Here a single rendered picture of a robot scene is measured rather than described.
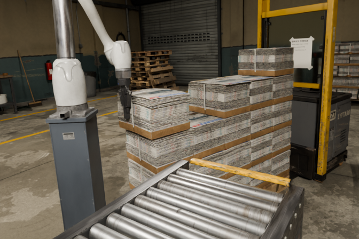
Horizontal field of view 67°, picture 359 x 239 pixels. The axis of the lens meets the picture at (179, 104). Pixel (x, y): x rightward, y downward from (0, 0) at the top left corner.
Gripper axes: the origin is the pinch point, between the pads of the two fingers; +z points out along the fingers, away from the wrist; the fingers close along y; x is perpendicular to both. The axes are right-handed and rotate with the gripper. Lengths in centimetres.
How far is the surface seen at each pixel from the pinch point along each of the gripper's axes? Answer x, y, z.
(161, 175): 13, -54, 16
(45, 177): 20, 167, 96
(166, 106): -14.3, -20.8, -4.1
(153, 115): -5.0, -21.0, -0.9
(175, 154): -20.8, -18.5, 26.6
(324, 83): -176, -34, -1
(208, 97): -64, -3, 0
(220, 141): -60, -19, 28
